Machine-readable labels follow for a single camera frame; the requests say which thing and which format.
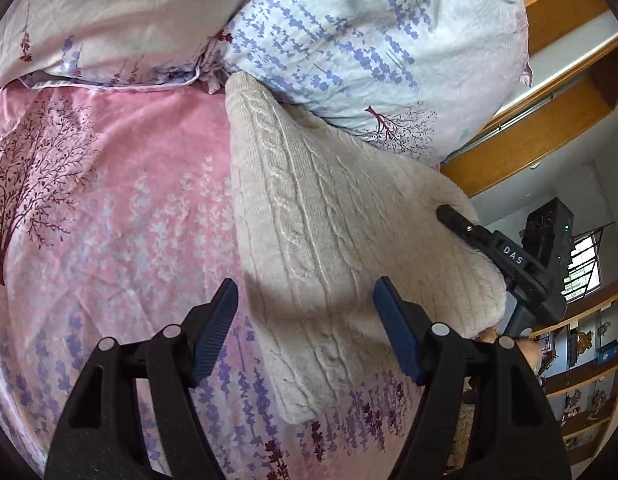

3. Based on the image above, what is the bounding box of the beige cable-knit sweater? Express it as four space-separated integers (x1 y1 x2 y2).
225 73 506 425

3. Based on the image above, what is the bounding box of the person's right hand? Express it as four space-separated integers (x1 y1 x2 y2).
477 326 542 374

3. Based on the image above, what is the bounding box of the wooden shelf unit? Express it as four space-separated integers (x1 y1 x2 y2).
532 279 618 466

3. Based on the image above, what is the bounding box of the white blue floral pillow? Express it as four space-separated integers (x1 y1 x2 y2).
201 0 528 166

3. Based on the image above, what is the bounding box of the wooden headboard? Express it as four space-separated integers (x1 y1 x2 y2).
441 0 618 196

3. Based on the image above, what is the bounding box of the pink floral bed sheet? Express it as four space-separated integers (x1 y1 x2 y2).
0 82 420 479

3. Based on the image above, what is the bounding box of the pale pink floral pillow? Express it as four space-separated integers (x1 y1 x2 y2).
0 0 246 89

